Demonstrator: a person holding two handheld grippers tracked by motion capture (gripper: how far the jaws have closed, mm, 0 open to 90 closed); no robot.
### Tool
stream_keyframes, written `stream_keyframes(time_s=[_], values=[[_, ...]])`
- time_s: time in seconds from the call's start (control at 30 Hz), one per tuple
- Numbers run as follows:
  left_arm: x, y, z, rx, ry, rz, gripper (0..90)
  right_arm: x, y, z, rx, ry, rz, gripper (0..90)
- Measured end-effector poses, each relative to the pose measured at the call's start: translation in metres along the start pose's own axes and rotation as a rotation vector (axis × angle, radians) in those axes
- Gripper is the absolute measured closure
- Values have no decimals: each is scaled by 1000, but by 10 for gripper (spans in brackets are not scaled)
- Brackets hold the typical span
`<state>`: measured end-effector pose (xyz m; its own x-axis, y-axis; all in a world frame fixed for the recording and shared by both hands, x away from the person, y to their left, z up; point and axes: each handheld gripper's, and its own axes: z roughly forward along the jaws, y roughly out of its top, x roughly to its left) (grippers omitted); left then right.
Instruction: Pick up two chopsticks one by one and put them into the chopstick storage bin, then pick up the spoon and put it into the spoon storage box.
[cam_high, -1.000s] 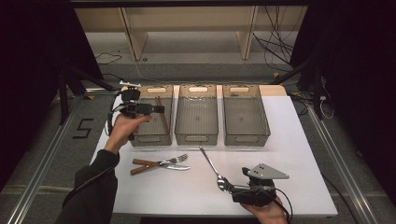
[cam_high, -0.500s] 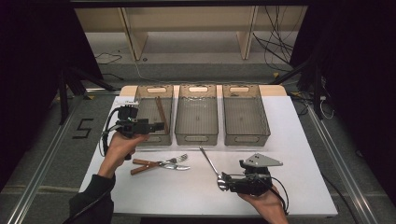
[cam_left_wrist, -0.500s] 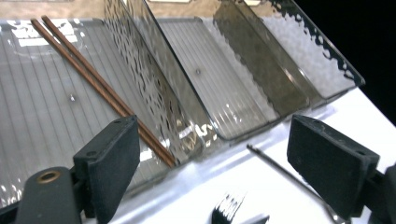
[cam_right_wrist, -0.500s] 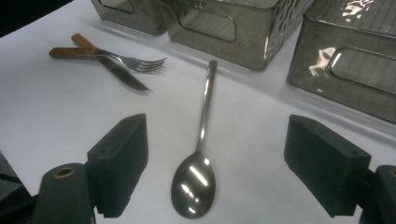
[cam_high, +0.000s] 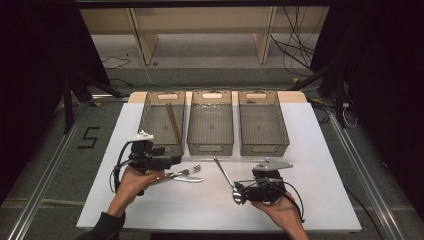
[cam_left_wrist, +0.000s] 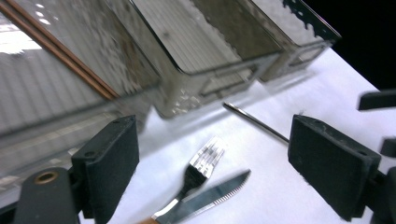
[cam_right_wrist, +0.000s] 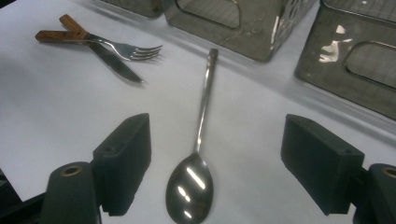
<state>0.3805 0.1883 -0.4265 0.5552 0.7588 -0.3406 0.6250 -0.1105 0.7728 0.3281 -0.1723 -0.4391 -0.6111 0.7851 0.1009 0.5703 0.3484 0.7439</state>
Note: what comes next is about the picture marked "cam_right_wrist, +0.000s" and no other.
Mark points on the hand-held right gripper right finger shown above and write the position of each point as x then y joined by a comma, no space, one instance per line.
320,165

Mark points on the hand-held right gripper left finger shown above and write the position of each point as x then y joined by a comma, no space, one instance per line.
124,161

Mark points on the long steel spoon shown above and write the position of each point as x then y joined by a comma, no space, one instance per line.
190,189

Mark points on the grey translucent plastic bin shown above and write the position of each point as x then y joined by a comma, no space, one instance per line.
249,34
330,77
140,6

